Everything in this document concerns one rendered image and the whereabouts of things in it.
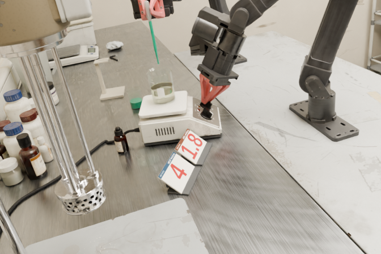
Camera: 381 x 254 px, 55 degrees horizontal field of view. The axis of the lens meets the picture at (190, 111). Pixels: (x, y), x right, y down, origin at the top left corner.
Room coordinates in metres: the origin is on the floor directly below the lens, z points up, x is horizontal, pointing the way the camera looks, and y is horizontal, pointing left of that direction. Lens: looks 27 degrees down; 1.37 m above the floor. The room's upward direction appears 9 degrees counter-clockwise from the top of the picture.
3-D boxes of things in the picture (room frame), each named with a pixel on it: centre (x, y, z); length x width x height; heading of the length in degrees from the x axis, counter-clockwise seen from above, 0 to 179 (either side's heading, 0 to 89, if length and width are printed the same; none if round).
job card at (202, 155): (0.72, 0.00, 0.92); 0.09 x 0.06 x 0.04; 158
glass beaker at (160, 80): (0.86, 0.06, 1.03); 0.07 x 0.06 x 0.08; 36
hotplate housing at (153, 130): (0.84, 0.04, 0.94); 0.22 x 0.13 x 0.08; 86
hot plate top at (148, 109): (0.84, 0.06, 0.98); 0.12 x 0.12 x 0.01; 85
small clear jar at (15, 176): (0.72, 0.44, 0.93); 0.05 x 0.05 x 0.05
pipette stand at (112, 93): (1.17, 0.25, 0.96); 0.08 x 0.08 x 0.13; 1
